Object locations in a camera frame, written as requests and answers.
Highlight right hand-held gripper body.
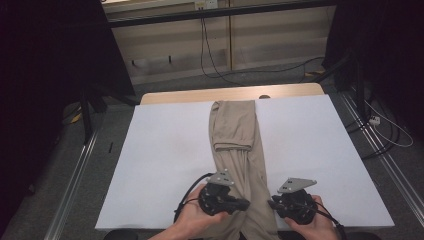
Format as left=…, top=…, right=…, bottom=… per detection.
left=277, top=177, right=318, bottom=224

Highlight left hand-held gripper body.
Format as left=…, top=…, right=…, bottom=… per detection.
left=198, top=169, right=237, bottom=217

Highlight beige pants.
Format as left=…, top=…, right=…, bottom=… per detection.
left=199, top=99, right=281, bottom=240

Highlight person's left hand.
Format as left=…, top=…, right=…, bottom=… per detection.
left=175, top=184, right=231, bottom=236

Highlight person's right hand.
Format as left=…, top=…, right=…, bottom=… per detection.
left=285, top=195, right=340, bottom=240

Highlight white board table cover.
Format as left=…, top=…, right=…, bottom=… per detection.
left=94, top=94, right=396, bottom=233

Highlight black metal stand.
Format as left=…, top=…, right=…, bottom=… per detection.
left=78, top=89, right=141, bottom=145
left=313, top=53, right=368, bottom=124

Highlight black curtain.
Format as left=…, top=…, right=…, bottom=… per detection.
left=0, top=0, right=136, bottom=231
left=321, top=0, right=424, bottom=134

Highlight black horizontal bar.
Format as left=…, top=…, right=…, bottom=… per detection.
left=106, top=0, right=338, bottom=29

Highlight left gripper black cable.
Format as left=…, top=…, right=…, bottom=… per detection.
left=173, top=172, right=215, bottom=224

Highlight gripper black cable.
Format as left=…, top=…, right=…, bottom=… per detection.
left=308, top=199, right=348, bottom=240
left=173, top=172, right=215, bottom=224

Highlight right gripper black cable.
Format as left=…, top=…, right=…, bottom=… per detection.
left=308, top=199, right=348, bottom=240

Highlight black floor cable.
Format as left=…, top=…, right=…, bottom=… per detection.
left=344, top=116, right=401, bottom=161

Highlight metal floor rail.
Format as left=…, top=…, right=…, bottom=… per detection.
left=339, top=91, right=424, bottom=219
left=43, top=131, right=99, bottom=240

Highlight white floor cable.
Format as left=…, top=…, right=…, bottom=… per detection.
left=363, top=99, right=415, bottom=149

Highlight black hanging cable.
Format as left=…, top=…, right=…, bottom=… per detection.
left=199, top=16, right=327, bottom=81
left=202, top=16, right=244, bottom=87

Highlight wall socket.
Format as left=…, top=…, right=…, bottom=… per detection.
left=194, top=0, right=219, bottom=10

